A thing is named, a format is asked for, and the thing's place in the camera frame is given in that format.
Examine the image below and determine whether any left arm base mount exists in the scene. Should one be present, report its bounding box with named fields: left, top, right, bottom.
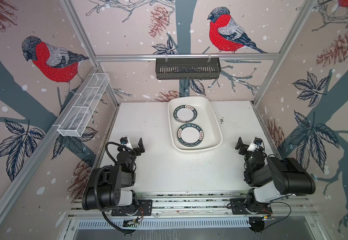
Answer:
left=111, top=200, right=153, bottom=217

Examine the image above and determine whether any aluminium mounting rail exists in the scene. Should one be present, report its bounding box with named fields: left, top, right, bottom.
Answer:
left=68, top=191, right=316, bottom=218

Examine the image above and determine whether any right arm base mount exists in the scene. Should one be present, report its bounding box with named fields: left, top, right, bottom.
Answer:
left=229, top=198, right=273, bottom=215

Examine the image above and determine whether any white mesh wall basket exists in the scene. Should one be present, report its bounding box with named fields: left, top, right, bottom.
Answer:
left=58, top=73, right=110, bottom=137

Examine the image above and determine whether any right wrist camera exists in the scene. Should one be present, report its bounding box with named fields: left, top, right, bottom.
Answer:
left=248, top=137, right=265, bottom=152

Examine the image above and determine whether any green rim hao wei plate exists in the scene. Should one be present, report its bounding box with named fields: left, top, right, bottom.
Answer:
left=173, top=105, right=198, bottom=124

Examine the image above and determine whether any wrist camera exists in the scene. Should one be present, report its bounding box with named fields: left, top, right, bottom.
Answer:
left=248, top=137, right=265, bottom=152
left=120, top=137, right=133, bottom=149

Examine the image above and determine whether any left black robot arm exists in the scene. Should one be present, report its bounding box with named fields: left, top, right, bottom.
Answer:
left=82, top=137, right=145, bottom=215

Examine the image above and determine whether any white plastic bin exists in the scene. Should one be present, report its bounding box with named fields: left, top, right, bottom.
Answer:
left=168, top=96, right=223, bottom=154

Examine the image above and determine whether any black wire wall shelf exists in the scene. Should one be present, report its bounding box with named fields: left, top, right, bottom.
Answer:
left=156, top=58, right=221, bottom=80

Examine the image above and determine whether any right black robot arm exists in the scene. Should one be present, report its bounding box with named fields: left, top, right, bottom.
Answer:
left=235, top=137, right=316, bottom=213

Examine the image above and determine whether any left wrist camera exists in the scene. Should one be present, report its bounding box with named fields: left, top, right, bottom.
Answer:
left=120, top=137, right=133, bottom=149

